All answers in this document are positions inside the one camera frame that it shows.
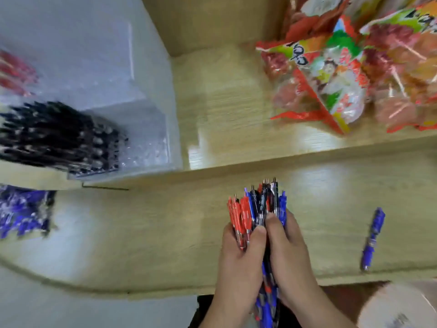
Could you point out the person's right hand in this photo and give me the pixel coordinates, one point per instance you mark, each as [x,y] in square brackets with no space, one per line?
[293,263]

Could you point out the person's left hand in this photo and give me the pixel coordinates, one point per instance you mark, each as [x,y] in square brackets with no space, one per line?
[239,276]

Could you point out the pile of red blue pens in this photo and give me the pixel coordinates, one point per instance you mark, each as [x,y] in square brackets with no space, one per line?
[259,201]

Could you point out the blue click pen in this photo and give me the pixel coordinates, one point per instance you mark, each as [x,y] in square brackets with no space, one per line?
[373,235]

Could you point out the cluster of black pens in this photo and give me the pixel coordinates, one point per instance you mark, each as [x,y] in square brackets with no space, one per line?
[61,140]

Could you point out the pile of blue black pens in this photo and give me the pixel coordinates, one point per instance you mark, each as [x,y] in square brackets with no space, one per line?
[20,211]

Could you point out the clear tiered pen holder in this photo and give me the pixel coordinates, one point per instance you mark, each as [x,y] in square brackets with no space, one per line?
[102,47]

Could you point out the person's left forearm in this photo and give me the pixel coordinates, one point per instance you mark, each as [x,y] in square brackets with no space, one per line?
[228,317]

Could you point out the person's black trousers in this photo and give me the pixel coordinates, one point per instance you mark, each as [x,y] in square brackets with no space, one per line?
[203,314]

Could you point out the white round stool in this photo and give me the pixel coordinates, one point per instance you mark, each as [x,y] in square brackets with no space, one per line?
[399,307]

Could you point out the pile of colourful snack bags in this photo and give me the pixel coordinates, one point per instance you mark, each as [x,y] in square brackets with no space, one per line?
[403,64]

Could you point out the stack of red snack packets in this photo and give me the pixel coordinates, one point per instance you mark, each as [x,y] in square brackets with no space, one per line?
[307,20]

